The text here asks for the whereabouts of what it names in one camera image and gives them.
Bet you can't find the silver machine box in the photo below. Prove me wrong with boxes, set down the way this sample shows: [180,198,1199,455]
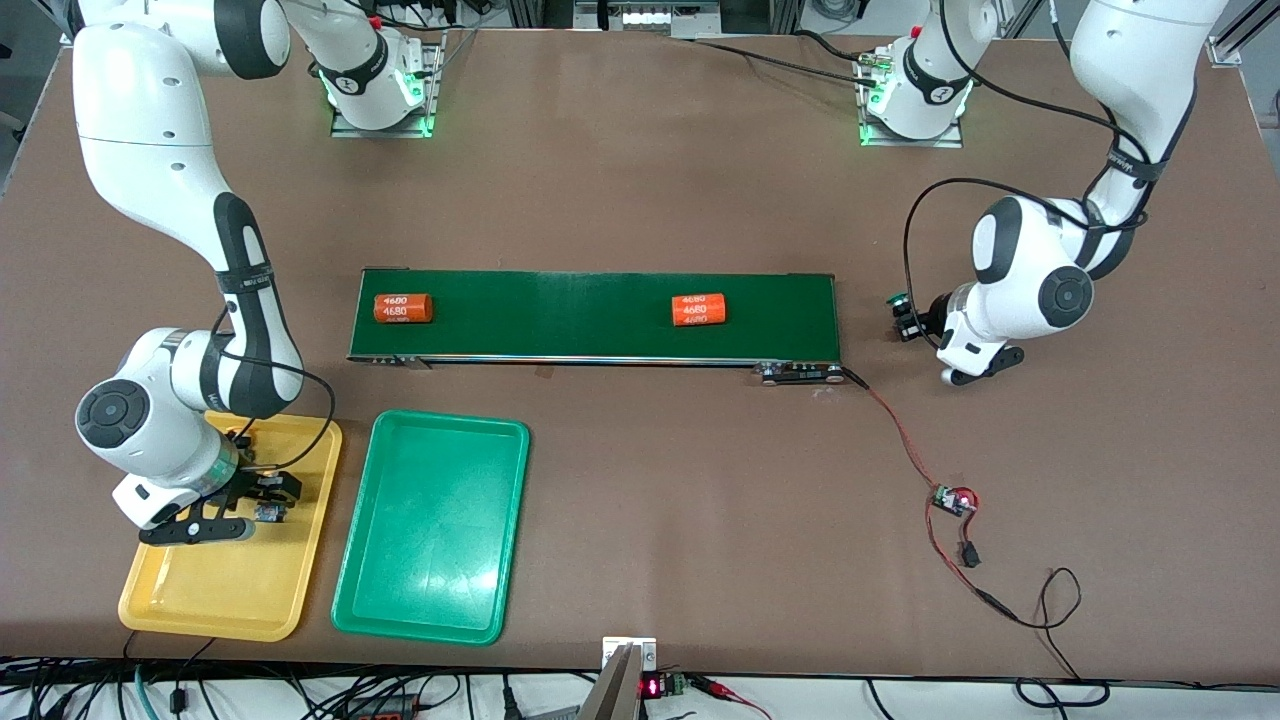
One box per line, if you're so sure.
[573,0,723,39]

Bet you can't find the thin black cable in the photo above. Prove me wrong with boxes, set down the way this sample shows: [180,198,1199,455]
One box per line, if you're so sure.
[975,567,1113,709]

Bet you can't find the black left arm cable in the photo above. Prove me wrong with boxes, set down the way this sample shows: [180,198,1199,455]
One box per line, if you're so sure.
[902,0,1181,346]

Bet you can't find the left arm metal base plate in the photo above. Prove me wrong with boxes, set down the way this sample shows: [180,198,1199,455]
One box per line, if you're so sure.
[858,45,967,150]

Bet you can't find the yellow plastic tray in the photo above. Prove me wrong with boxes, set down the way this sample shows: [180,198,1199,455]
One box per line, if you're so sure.
[118,406,344,643]

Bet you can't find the long black right arm cable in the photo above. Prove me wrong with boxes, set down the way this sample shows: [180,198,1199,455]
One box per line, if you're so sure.
[210,300,339,473]

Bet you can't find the black power cable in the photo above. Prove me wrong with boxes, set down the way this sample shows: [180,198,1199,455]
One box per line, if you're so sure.
[665,35,886,91]

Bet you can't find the red clip lead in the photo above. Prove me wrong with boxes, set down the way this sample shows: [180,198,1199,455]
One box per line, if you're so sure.
[690,676,773,720]

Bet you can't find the green plastic tray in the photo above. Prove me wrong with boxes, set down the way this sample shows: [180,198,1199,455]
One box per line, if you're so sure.
[330,409,531,647]

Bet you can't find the grey metal mounting bracket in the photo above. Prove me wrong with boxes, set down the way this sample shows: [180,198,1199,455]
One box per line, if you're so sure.
[577,636,659,720]

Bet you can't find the green conveyor belt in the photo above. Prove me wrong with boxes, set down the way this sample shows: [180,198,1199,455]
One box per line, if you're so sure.
[346,267,846,387]

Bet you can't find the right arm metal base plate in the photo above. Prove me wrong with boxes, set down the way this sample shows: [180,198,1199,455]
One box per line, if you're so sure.
[328,28,448,140]

